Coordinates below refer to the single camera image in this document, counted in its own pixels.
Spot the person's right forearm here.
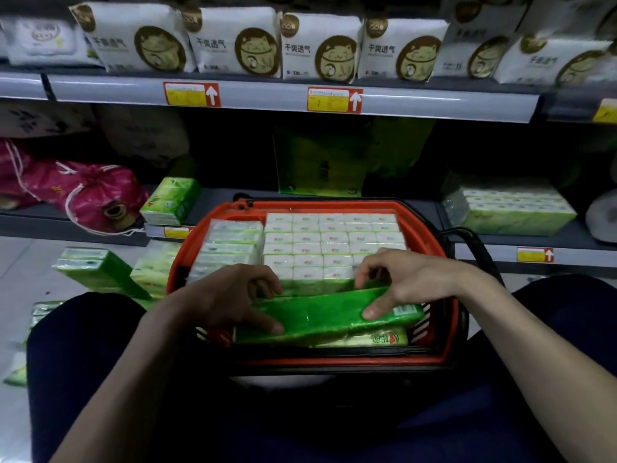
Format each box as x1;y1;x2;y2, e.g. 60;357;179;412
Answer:
453;266;617;463

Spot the small green tissue pack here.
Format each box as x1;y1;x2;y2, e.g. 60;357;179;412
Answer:
139;176;201;227

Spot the wide green tissue multipack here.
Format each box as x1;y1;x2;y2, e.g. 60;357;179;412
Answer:
441;173;578;238

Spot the black basket handle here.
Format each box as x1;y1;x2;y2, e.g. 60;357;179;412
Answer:
440;227;505;288

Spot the block of white-topped tissue packs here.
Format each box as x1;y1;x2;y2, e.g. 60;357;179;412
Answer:
261;213;408;297

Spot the long green tissue pack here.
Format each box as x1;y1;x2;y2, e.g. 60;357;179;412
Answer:
234;286;425;346

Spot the person's leg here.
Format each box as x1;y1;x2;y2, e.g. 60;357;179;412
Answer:
26;291;232;463
376;274;617;463

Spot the person's left forearm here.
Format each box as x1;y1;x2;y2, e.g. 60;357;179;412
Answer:
49;290;205;463

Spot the grey metal shelf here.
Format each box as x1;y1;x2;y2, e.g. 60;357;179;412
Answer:
0;66;617;125
0;188;617;276

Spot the white patterned bag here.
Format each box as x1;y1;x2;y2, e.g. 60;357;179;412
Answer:
95;105;191;167
0;102;97;140

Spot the person's right leg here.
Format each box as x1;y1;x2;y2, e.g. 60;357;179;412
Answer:
376;274;617;463

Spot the yellow-green tissue pack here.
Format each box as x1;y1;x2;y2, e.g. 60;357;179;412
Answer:
308;326;409;349

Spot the red and yellow price tag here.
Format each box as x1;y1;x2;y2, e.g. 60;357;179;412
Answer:
307;86;363;114
516;247;555;264
163;81;221;108

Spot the clear-wrapped green tissue multipack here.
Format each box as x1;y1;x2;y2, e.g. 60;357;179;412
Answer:
186;219;265;285

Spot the row of white cat-print packets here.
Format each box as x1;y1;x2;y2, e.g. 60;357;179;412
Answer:
68;0;617;88

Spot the person's left leg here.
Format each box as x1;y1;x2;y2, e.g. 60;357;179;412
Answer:
26;291;232;463

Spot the red plastic shopping basket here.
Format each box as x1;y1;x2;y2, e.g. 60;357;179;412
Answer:
166;199;460;368

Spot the white wipes packet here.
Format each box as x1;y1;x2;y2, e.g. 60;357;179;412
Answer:
0;15;103;68

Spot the person's left hand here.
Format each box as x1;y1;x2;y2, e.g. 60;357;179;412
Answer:
189;263;285;336

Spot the pink drawstring bag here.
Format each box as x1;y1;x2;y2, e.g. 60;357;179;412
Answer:
0;138;63;211
54;161;150;237

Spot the large green tissue bag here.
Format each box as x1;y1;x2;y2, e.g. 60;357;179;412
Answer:
272;124;369;198
364;116;437;180

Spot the white paper roll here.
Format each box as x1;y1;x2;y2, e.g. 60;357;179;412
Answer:
585;189;617;244

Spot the person's right hand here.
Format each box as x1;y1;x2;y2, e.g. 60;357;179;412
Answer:
354;248;467;322

